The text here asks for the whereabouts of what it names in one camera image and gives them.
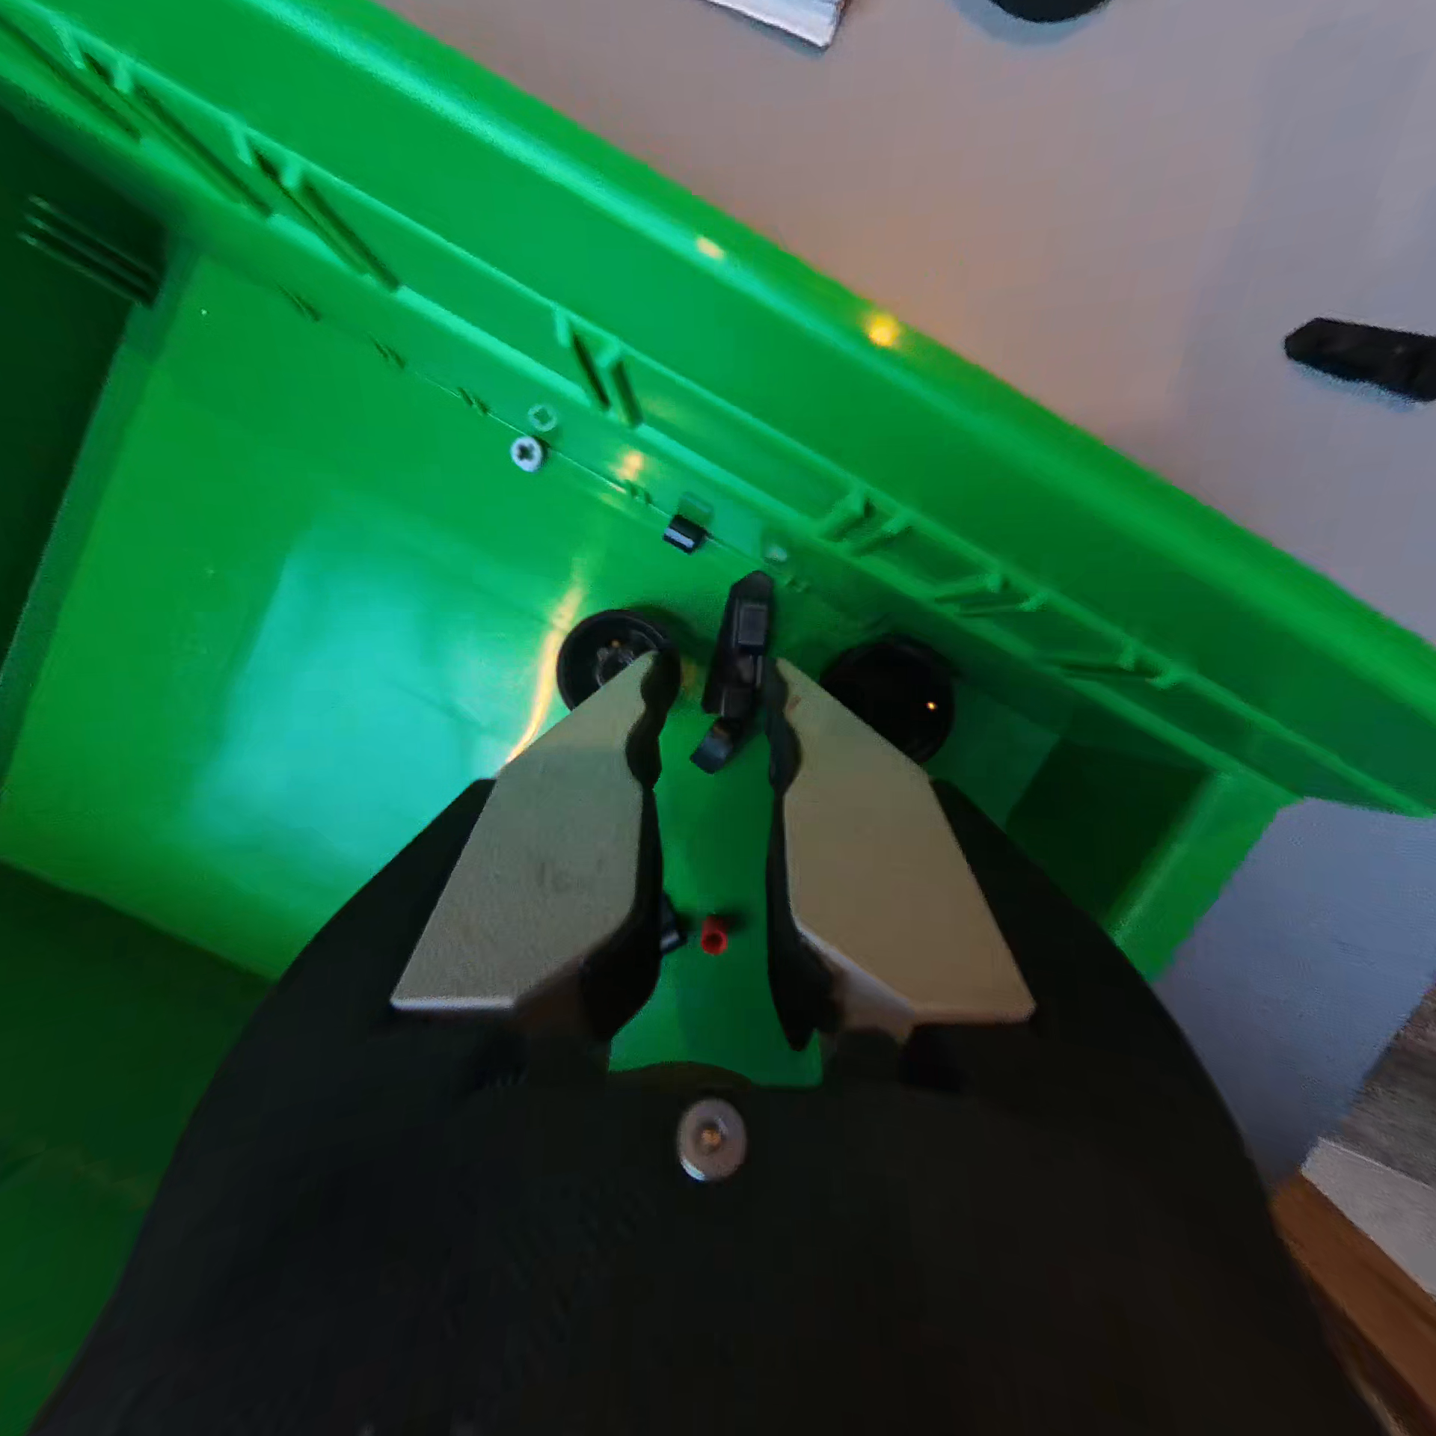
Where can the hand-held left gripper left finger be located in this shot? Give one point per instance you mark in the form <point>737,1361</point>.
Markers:
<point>539,875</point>

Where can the black brick piece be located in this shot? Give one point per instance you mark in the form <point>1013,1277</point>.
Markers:
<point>746,627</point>
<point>1368,359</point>

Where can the small black bush piece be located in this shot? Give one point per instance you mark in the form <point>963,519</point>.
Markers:
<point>683,535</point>

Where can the small white gear piece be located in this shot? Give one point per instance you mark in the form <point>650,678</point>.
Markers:
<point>527,454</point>

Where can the grey desk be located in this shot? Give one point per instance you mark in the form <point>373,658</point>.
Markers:
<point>1122,224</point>

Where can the black toy wheel rim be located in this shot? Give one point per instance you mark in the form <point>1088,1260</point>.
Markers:
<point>886,696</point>
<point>595,656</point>

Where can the small red bush piece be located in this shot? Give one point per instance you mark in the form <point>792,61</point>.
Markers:
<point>715,935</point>

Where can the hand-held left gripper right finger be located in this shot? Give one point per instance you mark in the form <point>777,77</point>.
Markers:
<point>886,885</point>

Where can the green plastic bin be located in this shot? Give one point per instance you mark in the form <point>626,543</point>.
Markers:
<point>337,673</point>

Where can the building instruction booklet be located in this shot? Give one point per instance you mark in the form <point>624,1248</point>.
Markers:
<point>797,17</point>

